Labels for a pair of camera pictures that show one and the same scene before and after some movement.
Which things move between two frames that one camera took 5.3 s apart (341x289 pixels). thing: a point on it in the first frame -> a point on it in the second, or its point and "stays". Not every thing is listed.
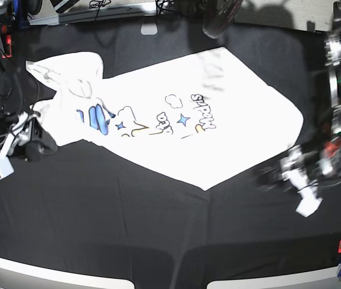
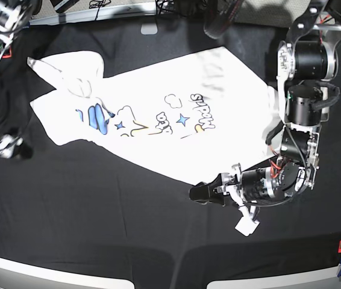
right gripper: x=300 y=165 -> x=255 y=185
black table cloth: x=81 y=206 stays
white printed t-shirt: x=199 y=121 stays
